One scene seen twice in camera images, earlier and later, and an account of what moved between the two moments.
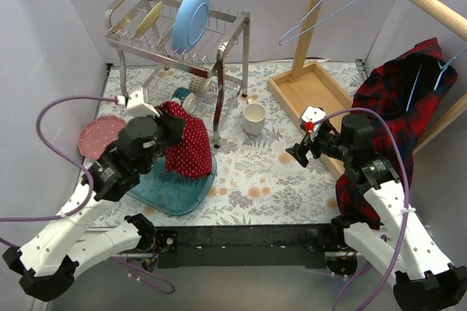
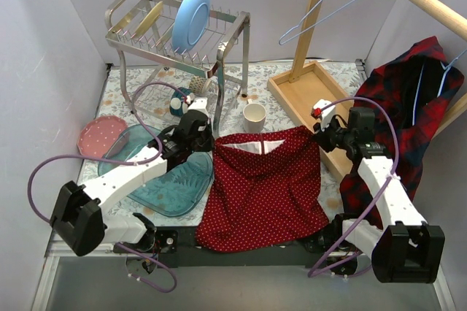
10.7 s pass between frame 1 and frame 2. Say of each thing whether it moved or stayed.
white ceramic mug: stayed
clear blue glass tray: stayed
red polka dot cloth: moved
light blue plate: stayed
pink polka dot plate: stayed
